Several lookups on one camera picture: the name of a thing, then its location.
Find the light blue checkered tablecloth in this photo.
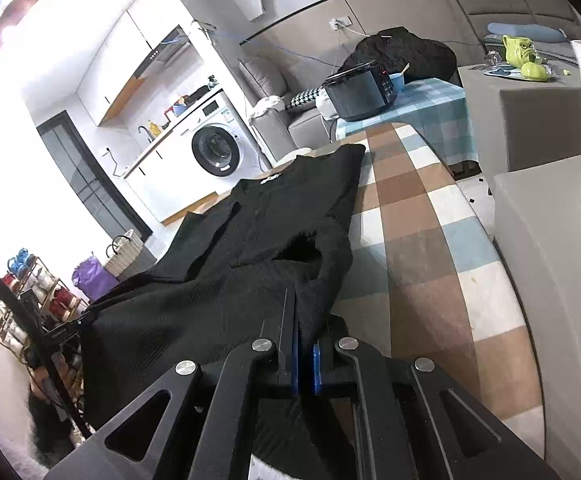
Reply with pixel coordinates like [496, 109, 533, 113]
[336, 78, 479, 166]

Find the dark glass door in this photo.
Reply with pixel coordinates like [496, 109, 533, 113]
[36, 110, 153, 242]

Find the black white checkered pillow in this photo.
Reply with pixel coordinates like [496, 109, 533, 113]
[286, 87, 322, 114]

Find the white front-load washing machine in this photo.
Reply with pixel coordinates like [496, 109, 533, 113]
[168, 90, 271, 194]

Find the green plush toy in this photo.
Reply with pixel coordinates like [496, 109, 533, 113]
[502, 35, 553, 82]

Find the black rice cooker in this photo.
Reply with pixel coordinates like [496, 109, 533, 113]
[323, 61, 397, 122]

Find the grey sofa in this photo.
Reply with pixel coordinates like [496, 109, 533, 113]
[237, 56, 333, 162]

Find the black knit sweater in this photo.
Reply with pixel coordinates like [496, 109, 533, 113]
[81, 143, 367, 480]

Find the brown blue checkered bed cover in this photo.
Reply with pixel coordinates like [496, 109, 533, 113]
[333, 124, 544, 479]

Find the purple bag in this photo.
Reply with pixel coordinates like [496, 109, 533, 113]
[71, 256, 119, 302]

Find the shoe rack with shoes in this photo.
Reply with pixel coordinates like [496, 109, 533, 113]
[0, 248, 89, 368]

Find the black cable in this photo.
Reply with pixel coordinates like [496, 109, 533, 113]
[0, 248, 94, 441]

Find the black jacket pile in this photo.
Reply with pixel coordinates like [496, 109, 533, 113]
[338, 26, 457, 82]

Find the woven laundry basket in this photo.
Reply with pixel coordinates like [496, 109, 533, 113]
[103, 229, 157, 282]

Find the grey cabinet block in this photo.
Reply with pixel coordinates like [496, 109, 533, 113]
[458, 62, 581, 188]

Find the white wall socket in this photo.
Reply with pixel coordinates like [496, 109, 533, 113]
[329, 16, 353, 30]

